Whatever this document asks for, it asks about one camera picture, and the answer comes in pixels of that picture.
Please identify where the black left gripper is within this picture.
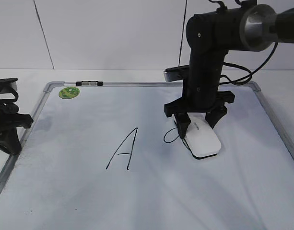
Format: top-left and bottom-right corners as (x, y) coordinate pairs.
(0, 92), (34, 155)

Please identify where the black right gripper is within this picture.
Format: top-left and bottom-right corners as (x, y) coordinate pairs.
(164, 51), (235, 138)

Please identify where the white whiteboard eraser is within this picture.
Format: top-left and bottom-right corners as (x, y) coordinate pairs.
(182, 113), (222, 160)

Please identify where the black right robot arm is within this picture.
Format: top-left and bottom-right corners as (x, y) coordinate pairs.
(164, 0), (294, 138)

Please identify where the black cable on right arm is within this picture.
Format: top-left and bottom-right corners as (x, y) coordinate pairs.
(220, 43), (278, 86)

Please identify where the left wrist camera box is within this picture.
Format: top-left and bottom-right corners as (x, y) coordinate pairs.
(0, 78), (18, 94)

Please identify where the white board with aluminium frame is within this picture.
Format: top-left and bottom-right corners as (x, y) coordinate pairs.
(0, 82), (294, 230)

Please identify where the black hanging clip on frame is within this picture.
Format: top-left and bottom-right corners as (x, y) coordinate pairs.
(76, 81), (103, 86)

